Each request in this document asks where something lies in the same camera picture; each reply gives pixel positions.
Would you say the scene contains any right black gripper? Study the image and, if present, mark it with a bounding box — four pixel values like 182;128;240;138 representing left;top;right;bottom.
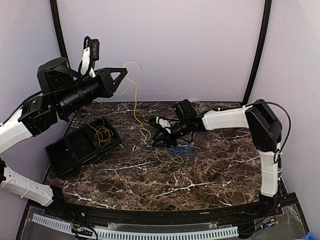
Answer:
152;118;190;148

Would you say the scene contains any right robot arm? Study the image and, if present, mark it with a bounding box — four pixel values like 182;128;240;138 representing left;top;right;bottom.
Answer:
147;99;287;217

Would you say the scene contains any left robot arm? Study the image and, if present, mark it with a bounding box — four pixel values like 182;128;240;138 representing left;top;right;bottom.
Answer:
0;57;128;218

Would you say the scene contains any black compartment tray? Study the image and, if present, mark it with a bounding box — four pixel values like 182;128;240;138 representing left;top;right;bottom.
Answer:
45;116;122;178

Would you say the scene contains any blue object at corner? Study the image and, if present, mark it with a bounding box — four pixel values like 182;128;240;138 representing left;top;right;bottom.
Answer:
302;232;318;240

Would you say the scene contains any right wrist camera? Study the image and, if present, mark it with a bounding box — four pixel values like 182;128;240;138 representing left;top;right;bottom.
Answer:
147;116;172;134

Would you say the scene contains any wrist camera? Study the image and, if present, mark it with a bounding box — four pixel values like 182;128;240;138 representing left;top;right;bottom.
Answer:
147;116;172;134
78;36;100;78

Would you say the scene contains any blue cable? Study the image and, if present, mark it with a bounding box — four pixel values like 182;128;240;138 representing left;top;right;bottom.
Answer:
144;139;195;162

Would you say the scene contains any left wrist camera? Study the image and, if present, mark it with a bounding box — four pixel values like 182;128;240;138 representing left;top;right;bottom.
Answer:
78;36;100;78

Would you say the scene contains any left black frame post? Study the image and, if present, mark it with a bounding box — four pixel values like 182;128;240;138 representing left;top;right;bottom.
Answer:
49;0;82;107

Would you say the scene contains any black frame post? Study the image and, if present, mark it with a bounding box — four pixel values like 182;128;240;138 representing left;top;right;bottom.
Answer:
241;0;272;105
49;0;82;107

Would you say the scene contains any white slotted cable duct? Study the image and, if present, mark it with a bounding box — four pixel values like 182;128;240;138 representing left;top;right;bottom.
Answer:
31;213;239;240

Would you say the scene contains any black front rail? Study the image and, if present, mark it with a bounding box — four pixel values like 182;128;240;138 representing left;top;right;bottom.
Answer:
27;193;309;232

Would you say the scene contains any right black frame post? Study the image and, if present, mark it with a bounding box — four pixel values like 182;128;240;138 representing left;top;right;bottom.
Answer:
241;0;272;105

